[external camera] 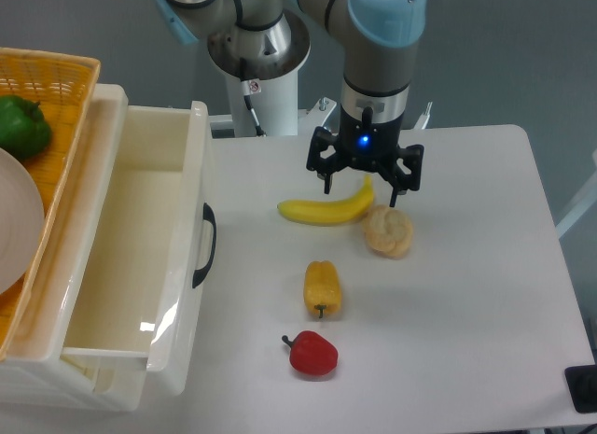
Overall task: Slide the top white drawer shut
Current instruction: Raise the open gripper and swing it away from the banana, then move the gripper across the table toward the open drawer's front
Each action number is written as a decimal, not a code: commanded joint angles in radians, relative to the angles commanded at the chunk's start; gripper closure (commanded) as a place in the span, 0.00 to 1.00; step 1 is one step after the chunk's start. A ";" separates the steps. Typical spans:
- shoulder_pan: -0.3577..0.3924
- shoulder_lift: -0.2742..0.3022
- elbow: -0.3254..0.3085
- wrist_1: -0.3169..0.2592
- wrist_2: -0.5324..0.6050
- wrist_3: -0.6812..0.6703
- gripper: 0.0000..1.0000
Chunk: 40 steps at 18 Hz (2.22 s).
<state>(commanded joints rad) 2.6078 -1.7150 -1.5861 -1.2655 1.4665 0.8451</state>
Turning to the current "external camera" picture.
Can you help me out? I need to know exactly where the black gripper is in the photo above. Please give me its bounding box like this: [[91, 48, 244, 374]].
[[306, 107, 424, 207]]

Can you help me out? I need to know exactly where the white drawer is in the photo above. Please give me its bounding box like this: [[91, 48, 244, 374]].
[[62, 102, 216, 411]]

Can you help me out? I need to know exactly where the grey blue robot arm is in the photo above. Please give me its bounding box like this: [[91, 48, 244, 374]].
[[156, 0, 427, 196]]

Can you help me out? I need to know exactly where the white drawer cabinet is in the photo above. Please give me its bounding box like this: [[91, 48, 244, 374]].
[[1, 84, 128, 408]]

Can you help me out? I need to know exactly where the yellow banana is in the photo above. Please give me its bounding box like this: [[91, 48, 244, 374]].
[[277, 175, 375, 226]]

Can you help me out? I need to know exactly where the round bread roll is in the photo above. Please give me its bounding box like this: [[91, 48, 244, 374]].
[[362, 205, 414, 259]]

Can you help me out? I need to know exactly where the yellow bell pepper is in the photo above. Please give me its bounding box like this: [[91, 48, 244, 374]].
[[303, 260, 342, 319]]

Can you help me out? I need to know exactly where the red bell pepper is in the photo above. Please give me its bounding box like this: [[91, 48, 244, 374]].
[[282, 330, 339, 376]]

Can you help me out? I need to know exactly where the orange woven basket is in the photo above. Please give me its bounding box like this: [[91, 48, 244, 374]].
[[1, 47, 101, 359]]

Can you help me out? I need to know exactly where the black device at table edge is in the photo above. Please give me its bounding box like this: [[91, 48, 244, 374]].
[[564, 365, 597, 413]]

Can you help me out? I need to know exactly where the green bell pepper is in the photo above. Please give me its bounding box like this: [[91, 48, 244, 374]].
[[1, 95, 52, 161]]

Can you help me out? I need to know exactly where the white plate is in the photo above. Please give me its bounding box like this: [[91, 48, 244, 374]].
[[1, 149, 45, 293]]

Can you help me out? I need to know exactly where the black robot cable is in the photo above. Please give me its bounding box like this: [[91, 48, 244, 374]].
[[238, 57, 268, 138]]

